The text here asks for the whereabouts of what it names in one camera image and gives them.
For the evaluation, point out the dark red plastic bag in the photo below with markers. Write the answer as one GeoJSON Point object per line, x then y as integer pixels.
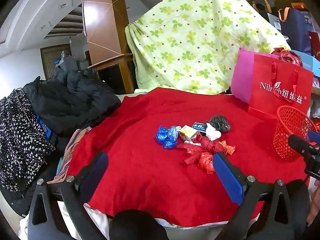
{"type": "Point", "coordinates": [287, 56]}

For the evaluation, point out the light blue shoe box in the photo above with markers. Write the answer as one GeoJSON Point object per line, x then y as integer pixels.
{"type": "Point", "coordinates": [310, 62]}

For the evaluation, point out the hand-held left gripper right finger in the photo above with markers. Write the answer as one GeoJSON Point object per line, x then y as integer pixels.
{"type": "Point", "coordinates": [227, 177]}

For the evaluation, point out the orange and white small box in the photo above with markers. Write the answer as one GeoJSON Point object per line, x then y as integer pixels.
{"type": "Point", "coordinates": [187, 132]}

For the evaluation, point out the red paper gift bag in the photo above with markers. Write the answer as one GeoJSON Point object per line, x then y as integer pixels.
{"type": "Point", "coordinates": [265, 75]}

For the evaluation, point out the brown wooden pillar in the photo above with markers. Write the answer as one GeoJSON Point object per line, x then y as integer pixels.
{"type": "Point", "coordinates": [105, 17]}

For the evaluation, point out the blue cloth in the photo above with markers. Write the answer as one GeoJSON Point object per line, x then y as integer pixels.
{"type": "Point", "coordinates": [47, 130]}

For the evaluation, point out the green clover print quilt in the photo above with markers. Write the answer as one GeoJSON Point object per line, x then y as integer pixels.
{"type": "Point", "coordinates": [190, 37]}

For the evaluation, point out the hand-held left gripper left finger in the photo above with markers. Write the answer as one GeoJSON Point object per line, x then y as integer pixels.
{"type": "Point", "coordinates": [98, 167]}

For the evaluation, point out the brown wooden door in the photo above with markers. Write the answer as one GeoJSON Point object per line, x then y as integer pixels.
{"type": "Point", "coordinates": [50, 60]}

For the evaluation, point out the striped cloth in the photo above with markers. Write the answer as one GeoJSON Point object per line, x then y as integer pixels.
{"type": "Point", "coordinates": [72, 142]}

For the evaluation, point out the black puffer jacket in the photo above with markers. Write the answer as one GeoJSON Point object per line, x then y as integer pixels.
{"type": "Point", "coordinates": [75, 97]}

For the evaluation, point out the black floral jacket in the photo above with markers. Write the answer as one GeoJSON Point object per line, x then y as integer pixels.
{"type": "Point", "coordinates": [17, 135]}

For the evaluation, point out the red ribbon wrapper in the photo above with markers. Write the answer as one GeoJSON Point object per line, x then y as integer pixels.
{"type": "Point", "coordinates": [205, 143]}

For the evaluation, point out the white tissue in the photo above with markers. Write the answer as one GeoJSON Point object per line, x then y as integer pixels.
{"type": "Point", "coordinates": [212, 133]}

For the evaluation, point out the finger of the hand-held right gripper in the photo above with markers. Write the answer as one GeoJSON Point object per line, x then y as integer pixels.
{"type": "Point", "coordinates": [315, 137]}
{"type": "Point", "coordinates": [300, 146]}

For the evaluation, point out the white bed sheet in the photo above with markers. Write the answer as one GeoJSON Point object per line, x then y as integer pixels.
{"type": "Point", "coordinates": [96, 216]}

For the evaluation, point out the blue plastic bag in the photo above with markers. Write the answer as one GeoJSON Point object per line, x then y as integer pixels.
{"type": "Point", "coordinates": [166, 136]}

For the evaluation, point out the red plastic mesh basket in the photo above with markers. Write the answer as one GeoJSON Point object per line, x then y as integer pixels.
{"type": "Point", "coordinates": [287, 130]}

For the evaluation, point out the person's right hand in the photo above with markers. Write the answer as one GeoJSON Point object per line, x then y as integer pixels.
{"type": "Point", "coordinates": [315, 205]}

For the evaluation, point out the tall dark red box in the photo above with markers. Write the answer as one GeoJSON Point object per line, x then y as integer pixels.
{"type": "Point", "coordinates": [315, 42]}

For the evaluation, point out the wooden cabinet frame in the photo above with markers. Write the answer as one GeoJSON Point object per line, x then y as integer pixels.
{"type": "Point", "coordinates": [125, 72]}

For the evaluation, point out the red orange plastic bag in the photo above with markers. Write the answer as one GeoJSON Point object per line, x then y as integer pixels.
{"type": "Point", "coordinates": [206, 160]}

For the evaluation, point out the red blanket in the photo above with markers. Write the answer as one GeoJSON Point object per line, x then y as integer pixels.
{"type": "Point", "coordinates": [140, 135]}

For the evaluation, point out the blue and white toothpaste box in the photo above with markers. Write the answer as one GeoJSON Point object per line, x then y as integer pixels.
{"type": "Point", "coordinates": [198, 126]}

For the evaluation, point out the orange foil wrapper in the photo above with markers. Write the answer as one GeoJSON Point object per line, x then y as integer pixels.
{"type": "Point", "coordinates": [226, 147]}

